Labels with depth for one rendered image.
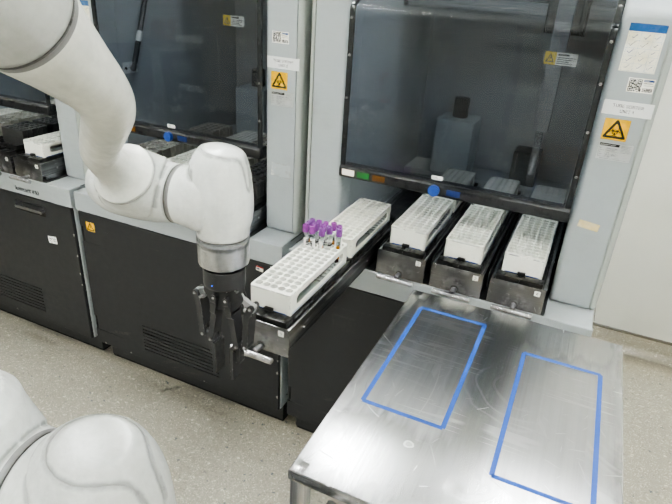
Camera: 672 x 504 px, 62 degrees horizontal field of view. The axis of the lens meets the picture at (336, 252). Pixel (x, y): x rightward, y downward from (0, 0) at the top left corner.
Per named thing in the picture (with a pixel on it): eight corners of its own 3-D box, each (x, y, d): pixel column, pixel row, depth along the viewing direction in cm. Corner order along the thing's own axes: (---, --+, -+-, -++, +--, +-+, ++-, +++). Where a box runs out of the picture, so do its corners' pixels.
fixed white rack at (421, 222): (420, 211, 179) (423, 193, 176) (451, 218, 175) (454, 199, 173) (388, 246, 154) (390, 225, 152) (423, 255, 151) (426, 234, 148)
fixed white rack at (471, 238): (467, 222, 173) (471, 203, 171) (500, 229, 170) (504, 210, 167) (442, 259, 149) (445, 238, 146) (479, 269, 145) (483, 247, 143)
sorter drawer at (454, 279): (481, 205, 206) (486, 182, 202) (520, 213, 201) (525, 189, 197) (423, 293, 146) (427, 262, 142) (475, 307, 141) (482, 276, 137)
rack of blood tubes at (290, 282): (311, 255, 147) (312, 234, 144) (346, 265, 143) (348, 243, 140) (249, 308, 122) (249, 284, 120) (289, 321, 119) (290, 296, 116)
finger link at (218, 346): (215, 343, 106) (211, 342, 106) (216, 373, 109) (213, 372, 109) (224, 335, 108) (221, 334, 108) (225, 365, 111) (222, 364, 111)
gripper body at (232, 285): (256, 261, 101) (256, 305, 105) (216, 250, 104) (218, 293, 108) (232, 278, 94) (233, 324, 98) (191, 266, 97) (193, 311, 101)
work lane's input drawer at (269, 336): (356, 230, 179) (358, 204, 175) (397, 240, 174) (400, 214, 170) (222, 350, 120) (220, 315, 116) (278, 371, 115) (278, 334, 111)
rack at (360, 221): (359, 216, 173) (361, 197, 170) (389, 223, 169) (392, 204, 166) (315, 253, 148) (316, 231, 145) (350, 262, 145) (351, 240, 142)
